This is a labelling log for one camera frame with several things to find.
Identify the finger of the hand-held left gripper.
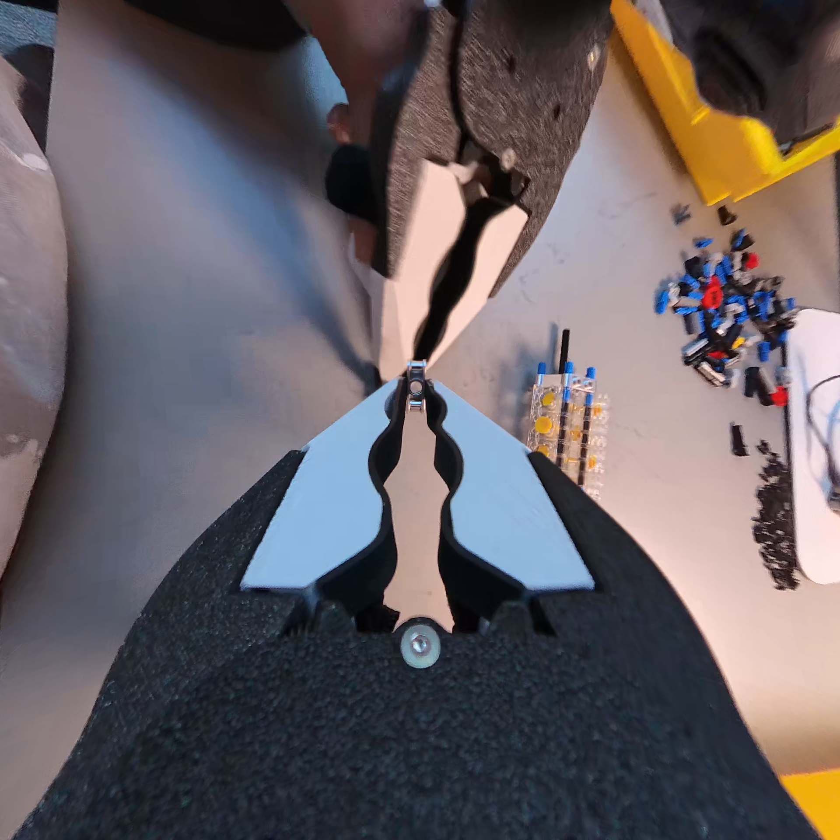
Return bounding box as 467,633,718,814
381,158,473,378
418,197,529,368

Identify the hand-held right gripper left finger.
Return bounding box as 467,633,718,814
243,378,421,611

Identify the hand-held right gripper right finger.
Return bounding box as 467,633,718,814
418,378,594,611

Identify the transparent brick engine model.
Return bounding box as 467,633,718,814
525,329,613,497

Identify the yellow plastic bin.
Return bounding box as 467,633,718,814
781,768,840,840
611,0,840,207

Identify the pile of black red parts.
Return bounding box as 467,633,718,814
663,0,840,145

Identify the grey desk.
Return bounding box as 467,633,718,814
0,0,840,840

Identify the person's left hand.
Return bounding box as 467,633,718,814
283,0,434,143

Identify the pile of mixed brick parts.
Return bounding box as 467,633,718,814
654,230,799,405

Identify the heap of black pins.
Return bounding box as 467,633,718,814
751,440,803,590

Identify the black chair part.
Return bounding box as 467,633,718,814
125,0,309,53

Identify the white book stand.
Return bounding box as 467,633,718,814
785,309,840,586

